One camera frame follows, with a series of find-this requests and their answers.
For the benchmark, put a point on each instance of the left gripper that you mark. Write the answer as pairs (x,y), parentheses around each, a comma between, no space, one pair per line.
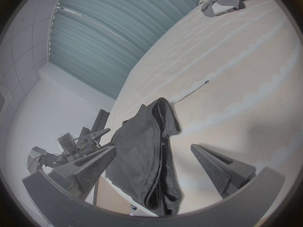
(88,142)

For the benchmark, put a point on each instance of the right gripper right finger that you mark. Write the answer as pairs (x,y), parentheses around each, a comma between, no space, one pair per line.
(220,171)

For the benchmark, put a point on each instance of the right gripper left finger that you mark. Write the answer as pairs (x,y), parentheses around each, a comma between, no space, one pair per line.
(94,171)

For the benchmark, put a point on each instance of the black T-shirt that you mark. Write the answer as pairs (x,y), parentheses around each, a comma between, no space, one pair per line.
(139,155)

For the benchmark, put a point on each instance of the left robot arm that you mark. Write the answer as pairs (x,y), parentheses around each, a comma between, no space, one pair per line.
(66,150)

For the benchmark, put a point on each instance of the bed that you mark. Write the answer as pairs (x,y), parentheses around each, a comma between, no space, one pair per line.
(236,67)

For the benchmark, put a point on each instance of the blue-green curtain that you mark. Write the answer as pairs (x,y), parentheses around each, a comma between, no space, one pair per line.
(132,13)
(94,55)

